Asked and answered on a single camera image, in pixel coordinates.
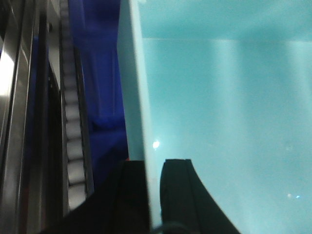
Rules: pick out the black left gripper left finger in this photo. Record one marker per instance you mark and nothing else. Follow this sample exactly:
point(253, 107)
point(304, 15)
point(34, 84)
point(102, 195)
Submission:
point(118, 206)

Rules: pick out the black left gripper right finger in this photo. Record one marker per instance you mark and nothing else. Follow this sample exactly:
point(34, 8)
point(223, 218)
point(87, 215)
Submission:
point(186, 205)

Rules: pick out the light blue plastic bin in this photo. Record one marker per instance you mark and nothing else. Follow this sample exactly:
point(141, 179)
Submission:
point(228, 85)

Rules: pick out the roller conveyor track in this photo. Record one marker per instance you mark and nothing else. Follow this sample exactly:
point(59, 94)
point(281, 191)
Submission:
point(77, 173)

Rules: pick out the dark blue bin left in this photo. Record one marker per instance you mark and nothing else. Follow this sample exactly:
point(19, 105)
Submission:
point(94, 26)

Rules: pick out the stainless steel shelf rail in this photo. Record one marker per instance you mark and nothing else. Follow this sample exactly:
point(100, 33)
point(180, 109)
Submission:
point(16, 65)

